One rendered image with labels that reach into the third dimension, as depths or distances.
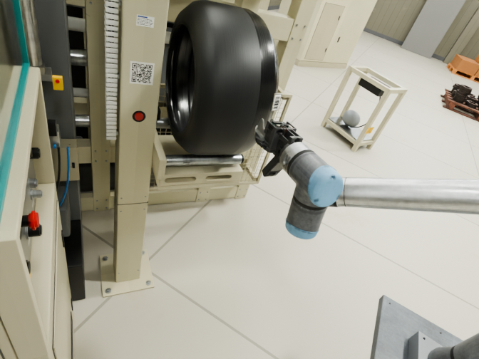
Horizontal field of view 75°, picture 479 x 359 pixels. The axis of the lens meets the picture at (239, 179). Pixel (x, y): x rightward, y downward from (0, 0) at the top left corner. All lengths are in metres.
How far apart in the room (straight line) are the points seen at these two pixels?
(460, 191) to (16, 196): 0.90
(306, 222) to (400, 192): 0.25
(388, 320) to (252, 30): 1.23
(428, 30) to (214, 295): 11.78
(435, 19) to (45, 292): 12.60
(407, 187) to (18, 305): 0.85
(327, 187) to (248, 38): 0.57
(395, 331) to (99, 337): 1.33
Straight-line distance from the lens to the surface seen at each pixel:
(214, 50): 1.03
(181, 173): 1.26
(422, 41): 12.77
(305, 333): 2.03
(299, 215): 0.81
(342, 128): 4.07
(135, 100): 1.16
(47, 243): 0.98
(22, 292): 0.62
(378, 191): 0.90
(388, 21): 13.27
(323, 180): 0.73
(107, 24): 1.12
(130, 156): 1.29
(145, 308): 1.87
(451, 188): 0.90
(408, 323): 1.58
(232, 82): 1.02
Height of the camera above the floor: 1.66
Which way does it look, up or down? 37 degrees down
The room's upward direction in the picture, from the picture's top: 19 degrees clockwise
